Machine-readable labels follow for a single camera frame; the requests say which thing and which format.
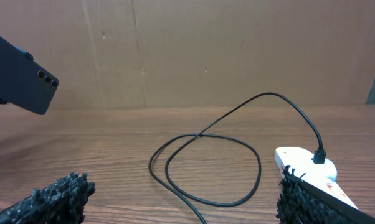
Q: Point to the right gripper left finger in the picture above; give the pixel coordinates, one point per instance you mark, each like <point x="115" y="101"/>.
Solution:
<point x="62" y="202"/>

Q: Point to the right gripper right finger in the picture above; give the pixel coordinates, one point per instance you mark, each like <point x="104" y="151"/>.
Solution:
<point x="301" y="202"/>

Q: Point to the Samsung Galaxy smartphone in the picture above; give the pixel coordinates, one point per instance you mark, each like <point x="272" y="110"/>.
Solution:
<point x="23" y="82"/>

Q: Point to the white charger plug adapter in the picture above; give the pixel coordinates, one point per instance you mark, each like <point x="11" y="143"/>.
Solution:
<point x="327" y="170"/>

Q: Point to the white power strip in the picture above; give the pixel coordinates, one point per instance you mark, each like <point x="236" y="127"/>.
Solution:
<point x="296" y="157"/>

